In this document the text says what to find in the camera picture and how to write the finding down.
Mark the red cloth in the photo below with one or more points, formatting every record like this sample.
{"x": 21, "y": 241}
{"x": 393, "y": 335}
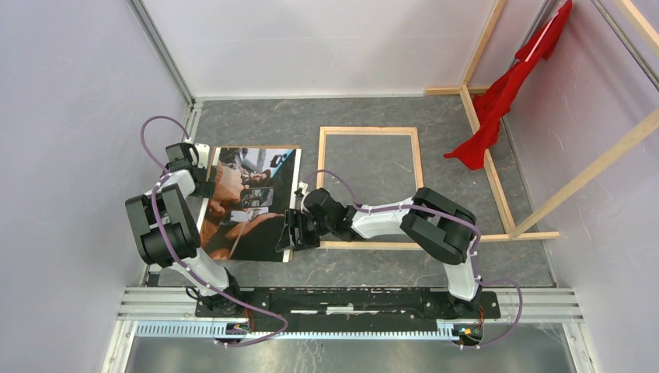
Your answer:
{"x": 497, "y": 100}

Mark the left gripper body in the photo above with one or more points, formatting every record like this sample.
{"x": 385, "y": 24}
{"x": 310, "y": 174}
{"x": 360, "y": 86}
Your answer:
{"x": 206, "y": 189}

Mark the wooden backing board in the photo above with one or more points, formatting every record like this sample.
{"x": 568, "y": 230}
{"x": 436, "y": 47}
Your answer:
{"x": 293, "y": 180}

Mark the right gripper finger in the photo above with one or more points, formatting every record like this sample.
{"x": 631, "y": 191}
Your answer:
{"x": 293, "y": 220}
{"x": 287, "y": 241}

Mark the photo print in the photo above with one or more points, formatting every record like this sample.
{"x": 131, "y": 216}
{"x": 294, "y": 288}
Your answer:
{"x": 247, "y": 206}

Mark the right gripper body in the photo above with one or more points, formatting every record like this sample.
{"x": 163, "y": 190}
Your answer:
{"x": 312, "y": 229}

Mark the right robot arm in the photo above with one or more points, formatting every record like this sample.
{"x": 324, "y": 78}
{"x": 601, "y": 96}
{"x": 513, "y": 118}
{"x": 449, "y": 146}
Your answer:
{"x": 443, "y": 229}

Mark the wooden beam rack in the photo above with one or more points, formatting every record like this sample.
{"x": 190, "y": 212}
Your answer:
{"x": 513, "y": 231}

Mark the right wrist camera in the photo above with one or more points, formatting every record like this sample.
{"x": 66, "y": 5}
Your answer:
{"x": 300, "y": 194}

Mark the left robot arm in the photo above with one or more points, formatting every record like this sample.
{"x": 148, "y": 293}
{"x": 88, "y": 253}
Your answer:
{"x": 166, "y": 233}

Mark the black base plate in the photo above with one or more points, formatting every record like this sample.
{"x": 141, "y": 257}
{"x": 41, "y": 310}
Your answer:
{"x": 352, "y": 309}

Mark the white wooden picture frame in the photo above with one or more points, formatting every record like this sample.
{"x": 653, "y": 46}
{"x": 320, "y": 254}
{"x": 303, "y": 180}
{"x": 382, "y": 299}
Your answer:
{"x": 417, "y": 171}

